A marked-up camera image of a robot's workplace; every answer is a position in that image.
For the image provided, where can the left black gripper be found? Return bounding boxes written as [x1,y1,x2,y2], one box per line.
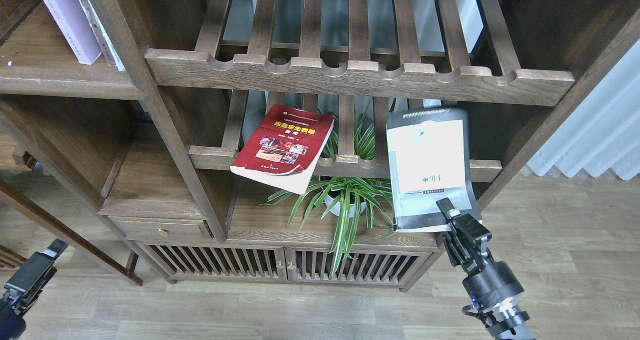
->
[0,239,68,339]

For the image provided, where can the white lavender cover book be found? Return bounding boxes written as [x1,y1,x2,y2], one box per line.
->
[43,0,102,65]

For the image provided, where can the brass drawer knob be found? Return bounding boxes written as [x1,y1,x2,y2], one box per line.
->
[157,227,169,237]

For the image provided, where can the white curtain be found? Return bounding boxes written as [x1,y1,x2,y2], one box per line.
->
[526,43,640,180]

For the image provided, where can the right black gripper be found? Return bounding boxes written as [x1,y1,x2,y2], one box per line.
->
[436,198,524,313]

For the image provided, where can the white plant pot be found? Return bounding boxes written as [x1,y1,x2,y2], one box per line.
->
[324,192,367,218]

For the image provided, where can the white standing books on shelf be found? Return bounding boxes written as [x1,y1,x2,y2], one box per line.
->
[79,0,126,72]

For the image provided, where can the red cover book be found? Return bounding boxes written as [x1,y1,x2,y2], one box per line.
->
[230,104,334,195]

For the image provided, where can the dark wooden bookshelf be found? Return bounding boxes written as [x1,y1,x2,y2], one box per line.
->
[1,0,639,291]

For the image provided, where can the black yellow-green cover book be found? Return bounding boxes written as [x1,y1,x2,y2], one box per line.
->
[386,107,482,232]

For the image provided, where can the green spider plant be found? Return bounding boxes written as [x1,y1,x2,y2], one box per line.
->
[263,106,394,275]

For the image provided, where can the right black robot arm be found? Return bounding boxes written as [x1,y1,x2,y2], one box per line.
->
[437,198,534,339]

